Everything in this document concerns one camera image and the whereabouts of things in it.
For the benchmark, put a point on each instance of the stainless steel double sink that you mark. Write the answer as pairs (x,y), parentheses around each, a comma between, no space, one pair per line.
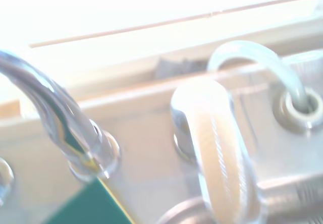
(146,138)

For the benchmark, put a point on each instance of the chrome gooseneck faucet spout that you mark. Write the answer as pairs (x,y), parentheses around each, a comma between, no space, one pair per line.
(58,108)

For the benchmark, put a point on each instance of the green and yellow sponge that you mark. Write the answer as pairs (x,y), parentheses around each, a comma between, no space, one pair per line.
(88,203)

